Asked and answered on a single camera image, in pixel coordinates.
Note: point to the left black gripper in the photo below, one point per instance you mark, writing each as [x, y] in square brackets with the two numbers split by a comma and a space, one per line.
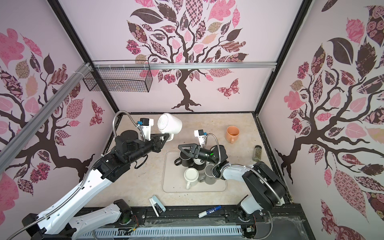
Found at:
[159, 144]

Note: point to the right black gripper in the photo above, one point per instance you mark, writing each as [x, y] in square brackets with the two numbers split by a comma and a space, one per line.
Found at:
[198, 150]

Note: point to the white ribbed-bottom mug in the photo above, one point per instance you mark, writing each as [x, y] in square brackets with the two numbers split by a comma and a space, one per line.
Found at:
[169, 124]

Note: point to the peach orange mug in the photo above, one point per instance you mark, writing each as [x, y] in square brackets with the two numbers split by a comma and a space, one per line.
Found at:
[232, 134]

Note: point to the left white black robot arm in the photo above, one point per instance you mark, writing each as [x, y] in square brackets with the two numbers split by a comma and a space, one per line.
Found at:
[59, 222]

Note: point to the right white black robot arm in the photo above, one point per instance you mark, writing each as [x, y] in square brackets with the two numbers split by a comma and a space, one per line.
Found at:
[266, 188]

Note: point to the grey mug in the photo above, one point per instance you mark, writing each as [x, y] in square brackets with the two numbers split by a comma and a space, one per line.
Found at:
[207, 176]

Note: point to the translucent plastic tray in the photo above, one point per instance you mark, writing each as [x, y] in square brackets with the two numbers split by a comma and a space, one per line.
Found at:
[174, 181]

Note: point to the white teal stapler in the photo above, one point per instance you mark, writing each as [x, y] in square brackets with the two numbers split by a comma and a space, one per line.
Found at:
[157, 206]

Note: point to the blue white marker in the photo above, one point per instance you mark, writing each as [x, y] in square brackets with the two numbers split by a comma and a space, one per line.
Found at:
[208, 212]

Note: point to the glass spice jar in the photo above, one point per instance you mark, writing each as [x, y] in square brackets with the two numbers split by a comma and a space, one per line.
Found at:
[257, 154]

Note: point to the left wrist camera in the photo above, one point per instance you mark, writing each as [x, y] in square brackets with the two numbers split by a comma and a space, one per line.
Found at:
[145, 126]

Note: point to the black wire basket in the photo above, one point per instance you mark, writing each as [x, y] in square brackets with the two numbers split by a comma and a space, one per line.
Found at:
[132, 77]

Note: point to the white slotted cable duct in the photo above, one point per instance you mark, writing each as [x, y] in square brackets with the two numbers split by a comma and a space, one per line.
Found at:
[192, 231]

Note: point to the horizontal aluminium rail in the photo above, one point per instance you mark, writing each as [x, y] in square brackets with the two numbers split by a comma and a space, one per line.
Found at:
[189, 66]

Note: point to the black base frame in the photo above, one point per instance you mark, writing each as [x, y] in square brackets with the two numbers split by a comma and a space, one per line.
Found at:
[287, 222]

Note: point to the diagonal aluminium rail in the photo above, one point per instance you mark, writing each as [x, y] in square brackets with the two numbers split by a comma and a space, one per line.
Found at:
[11, 150]

